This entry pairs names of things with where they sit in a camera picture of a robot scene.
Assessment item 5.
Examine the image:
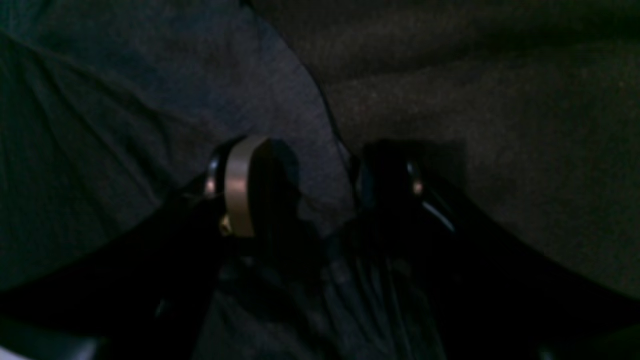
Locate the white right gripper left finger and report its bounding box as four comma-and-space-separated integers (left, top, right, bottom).
1, 136, 284, 360

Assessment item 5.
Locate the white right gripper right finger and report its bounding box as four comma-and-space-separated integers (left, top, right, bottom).
361, 142, 640, 360

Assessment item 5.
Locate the dark grey T-shirt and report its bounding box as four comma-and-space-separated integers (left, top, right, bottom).
1, 0, 443, 360

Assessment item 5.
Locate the black table cloth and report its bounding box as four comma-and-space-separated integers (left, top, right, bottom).
251, 0, 640, 297

